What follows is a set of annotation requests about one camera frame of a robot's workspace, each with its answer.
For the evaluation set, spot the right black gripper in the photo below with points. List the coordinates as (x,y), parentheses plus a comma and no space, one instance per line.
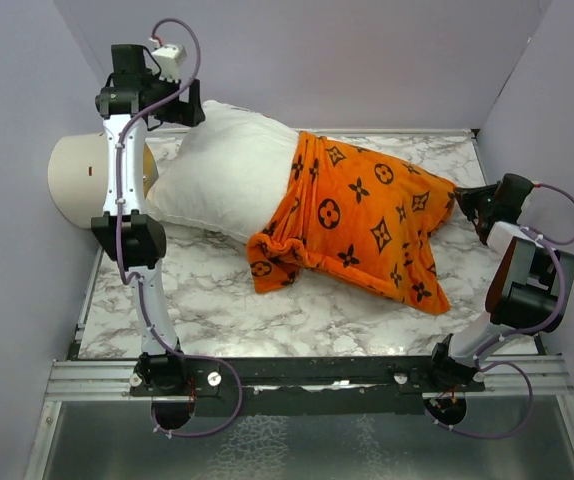
(467,198)

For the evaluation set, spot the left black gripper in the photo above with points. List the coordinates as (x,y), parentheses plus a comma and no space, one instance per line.
(187,112)

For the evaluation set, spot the white pillow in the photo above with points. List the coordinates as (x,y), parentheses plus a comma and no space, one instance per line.
(230,174)

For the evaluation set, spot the orange patterned pillowcase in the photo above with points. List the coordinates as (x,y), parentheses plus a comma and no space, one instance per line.
(360,216)

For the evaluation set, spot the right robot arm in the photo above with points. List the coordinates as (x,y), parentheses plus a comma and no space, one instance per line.
(529,292)

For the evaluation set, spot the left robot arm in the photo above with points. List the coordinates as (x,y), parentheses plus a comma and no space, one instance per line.
(130,236)

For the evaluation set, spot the white cylinder with pegs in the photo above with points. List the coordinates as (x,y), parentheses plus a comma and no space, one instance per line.
(78,177)

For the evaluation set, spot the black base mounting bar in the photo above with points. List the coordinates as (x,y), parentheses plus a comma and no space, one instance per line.
(292,386)

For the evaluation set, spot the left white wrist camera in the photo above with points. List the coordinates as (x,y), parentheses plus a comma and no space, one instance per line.
(169,58)

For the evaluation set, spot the aluminium rail frame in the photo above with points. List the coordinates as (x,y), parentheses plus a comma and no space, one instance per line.
(110,381)

